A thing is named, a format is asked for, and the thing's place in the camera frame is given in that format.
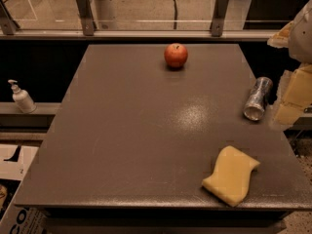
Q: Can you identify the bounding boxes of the white pump dispenser bottle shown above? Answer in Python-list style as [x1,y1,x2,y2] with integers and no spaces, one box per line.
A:
[8,79,36,113]

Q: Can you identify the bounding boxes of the right metal glass bracket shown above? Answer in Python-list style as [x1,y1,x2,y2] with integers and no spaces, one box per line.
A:
[211,0,229,37]

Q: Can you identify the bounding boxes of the metal glass bracket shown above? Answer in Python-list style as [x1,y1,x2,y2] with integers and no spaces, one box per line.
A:
[76,0,96,36]
[211,0,229,37]
[0,0,19,35]

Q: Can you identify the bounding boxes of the white rounded gripper body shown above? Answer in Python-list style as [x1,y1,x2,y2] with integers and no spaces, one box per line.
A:
[289,0,312,63]

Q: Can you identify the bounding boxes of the glass barrier panel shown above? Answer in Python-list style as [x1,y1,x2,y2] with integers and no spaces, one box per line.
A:
[0,0,312,31]

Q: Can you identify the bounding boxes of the red apple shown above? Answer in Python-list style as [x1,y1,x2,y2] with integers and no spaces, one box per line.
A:
[164,43,188,68]

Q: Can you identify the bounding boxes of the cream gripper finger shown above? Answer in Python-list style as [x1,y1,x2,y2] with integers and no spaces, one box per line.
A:
[273,63,312,125]
[267,21,293,48]

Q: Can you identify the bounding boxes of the left metal glass bracket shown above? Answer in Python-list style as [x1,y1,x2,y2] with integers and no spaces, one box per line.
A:
[0,0,19,35]

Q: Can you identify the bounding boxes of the yellow sponge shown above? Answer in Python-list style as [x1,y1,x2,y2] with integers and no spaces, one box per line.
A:
[202,145,260,207]

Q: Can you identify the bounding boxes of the middle metal glass bracket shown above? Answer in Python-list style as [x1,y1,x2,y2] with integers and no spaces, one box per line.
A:
[76,0,96,36]

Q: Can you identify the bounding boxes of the silver redbull can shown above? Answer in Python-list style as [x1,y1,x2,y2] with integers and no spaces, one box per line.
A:
[243,77,273,121]

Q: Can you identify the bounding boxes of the white cardboard box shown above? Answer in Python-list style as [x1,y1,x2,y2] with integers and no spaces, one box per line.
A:
[0,144,48,234]

